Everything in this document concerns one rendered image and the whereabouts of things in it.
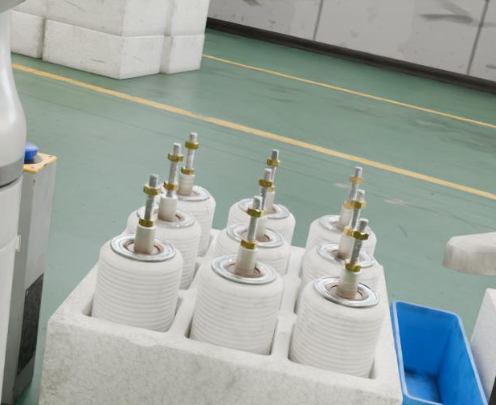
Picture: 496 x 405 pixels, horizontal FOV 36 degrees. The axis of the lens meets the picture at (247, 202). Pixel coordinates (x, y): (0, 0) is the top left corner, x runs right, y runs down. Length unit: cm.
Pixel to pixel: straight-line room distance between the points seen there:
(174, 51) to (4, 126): 337
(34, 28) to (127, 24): 45
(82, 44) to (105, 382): 264
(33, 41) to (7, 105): 321
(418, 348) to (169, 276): 54
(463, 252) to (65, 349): 50
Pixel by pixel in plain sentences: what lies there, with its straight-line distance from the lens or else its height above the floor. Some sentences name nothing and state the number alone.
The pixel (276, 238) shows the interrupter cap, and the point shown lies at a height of 25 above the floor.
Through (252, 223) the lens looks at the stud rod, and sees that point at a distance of 83.
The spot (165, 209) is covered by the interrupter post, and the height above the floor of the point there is 27.
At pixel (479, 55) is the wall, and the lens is 578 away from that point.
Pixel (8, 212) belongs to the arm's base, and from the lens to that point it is 35.
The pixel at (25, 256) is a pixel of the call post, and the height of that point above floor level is 21.
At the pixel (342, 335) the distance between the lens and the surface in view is 83.
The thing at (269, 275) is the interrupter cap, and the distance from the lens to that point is 85.
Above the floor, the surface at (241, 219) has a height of 24.
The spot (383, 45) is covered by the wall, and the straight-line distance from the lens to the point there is 589.
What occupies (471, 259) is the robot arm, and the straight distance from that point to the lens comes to 49.
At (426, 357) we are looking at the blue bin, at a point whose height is 4.
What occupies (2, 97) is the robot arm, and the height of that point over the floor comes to 51.
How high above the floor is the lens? 58
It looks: 18 degrees down
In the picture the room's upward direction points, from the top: 11 degrees clockwise
